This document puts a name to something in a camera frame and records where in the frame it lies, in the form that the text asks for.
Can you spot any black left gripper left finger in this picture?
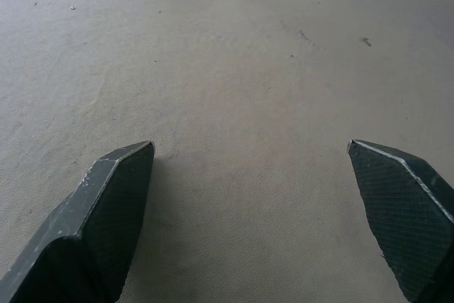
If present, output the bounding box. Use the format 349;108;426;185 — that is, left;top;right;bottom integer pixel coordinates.
0;141;155;303

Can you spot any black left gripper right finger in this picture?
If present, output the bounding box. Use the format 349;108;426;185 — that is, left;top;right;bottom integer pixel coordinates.
347;139;454;303

